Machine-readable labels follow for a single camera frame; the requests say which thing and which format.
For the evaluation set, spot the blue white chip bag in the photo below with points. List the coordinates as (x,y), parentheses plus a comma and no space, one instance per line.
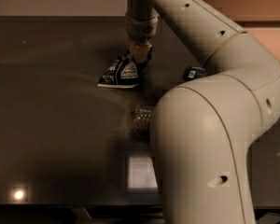
(124,72)

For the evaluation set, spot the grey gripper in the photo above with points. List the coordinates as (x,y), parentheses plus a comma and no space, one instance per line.
(140,29)

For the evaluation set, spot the clear plastic water bottle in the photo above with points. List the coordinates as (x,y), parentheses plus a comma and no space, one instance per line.
(142,117)

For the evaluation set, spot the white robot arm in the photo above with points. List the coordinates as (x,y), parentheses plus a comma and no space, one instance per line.
(201,130)

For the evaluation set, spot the small blue snack packet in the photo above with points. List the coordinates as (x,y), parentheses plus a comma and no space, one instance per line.
(192,73)

